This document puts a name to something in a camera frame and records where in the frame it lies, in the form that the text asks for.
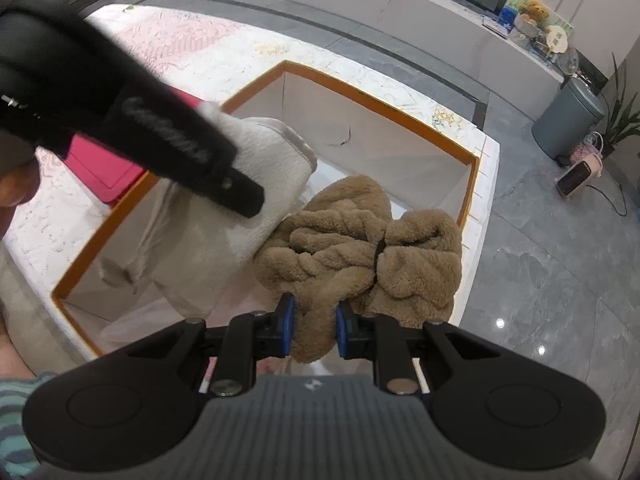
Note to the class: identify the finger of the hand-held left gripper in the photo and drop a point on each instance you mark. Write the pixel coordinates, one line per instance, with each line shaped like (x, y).
(240, 195)

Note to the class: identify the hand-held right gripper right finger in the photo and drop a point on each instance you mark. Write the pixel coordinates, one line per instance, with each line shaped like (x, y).
(343, 332)

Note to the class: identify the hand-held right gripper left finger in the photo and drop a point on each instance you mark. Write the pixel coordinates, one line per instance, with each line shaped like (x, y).
(286, 325)

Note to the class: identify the cream towel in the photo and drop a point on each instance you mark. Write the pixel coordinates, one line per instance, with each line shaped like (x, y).
(282, 170)

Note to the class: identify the brown plush cloth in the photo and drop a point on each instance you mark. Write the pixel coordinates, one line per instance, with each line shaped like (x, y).
(340, 250)

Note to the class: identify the orange cardboard box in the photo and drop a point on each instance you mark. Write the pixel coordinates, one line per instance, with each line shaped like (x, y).
(400, 125)

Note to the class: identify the person's left hand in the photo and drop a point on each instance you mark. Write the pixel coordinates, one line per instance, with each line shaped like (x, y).
(17, 185)

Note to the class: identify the red plastic box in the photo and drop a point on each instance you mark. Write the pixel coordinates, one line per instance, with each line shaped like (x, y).
(100, 170)

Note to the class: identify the white marble television console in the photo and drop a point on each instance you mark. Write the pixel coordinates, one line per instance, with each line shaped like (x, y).
(350, 5)

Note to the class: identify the pink heater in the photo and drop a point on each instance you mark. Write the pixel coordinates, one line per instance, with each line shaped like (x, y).
(577, 179)

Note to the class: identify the teal striped clothing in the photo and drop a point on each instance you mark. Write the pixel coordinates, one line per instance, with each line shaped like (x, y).
(20, 420)

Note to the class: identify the pink woven basket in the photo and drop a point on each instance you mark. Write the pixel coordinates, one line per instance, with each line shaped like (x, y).
(587, 149)

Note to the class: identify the white book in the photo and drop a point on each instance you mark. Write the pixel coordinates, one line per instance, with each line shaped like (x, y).
(496, 26)

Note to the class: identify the grey trash can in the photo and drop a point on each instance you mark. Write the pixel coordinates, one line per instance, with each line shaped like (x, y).
(567, 120)

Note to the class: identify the green blue poster card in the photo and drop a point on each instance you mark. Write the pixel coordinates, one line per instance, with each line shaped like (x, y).
(510, 7)

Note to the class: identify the teddy bear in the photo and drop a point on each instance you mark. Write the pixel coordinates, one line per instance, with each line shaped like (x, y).
(532, 15)

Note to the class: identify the white round fan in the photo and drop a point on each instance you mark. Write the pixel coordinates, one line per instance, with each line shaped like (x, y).
(557, 39)

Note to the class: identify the long leaf potted plant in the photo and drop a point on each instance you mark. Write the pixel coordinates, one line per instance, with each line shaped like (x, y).
(625, 115)

